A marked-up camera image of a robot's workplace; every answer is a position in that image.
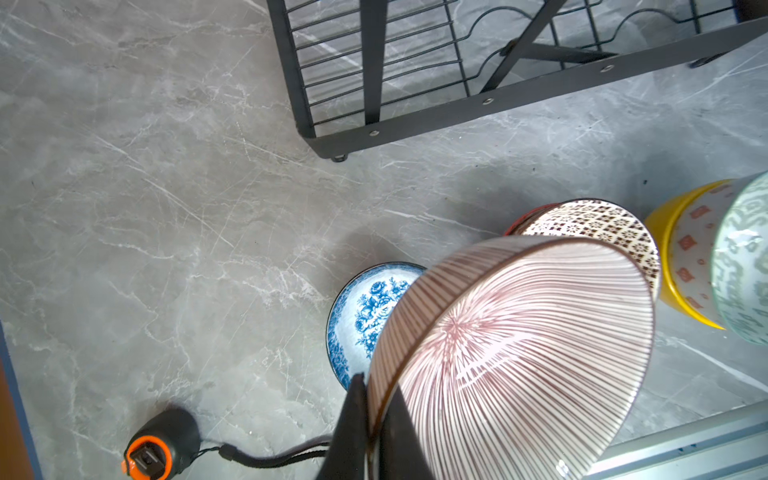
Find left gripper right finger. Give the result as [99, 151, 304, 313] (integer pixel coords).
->
[377, 387, 435, 480]

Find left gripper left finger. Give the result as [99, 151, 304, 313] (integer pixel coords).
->
[316, 374, 368, 480]

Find pink striped bowl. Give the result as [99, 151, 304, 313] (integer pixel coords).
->
[367, 236, 655, 479]

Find brown dotted bowl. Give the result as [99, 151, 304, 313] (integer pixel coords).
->
[505, 198, 662, 299]

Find blue floral bowl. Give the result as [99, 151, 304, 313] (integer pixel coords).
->
[326, 262, 426, 389]

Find orange black tape measure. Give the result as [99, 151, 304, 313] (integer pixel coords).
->
[122, 408, 331, 479]

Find yellow bowl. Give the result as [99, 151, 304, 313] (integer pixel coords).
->
[645, 179, 743, 330]

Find black wire dish rack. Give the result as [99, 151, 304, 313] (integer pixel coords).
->
[267, 1, 767, 162]

